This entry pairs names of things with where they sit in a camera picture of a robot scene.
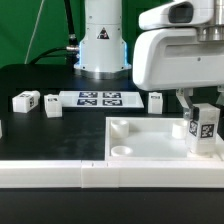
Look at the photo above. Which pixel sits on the white left fence piece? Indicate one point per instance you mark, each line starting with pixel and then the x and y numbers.
pixel 0 129

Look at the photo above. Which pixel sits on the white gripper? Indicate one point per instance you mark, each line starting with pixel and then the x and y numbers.
pixel 182 46

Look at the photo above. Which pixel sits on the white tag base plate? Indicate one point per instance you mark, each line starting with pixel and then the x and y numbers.
pixel 101 99

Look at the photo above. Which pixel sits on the white front fence rail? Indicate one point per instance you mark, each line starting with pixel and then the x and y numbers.
pixel 111 174

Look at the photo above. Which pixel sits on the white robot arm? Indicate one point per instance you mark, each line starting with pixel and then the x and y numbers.
pixel 102 50

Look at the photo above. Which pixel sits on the white square tabletop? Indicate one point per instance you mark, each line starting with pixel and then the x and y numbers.
pixel 152 139

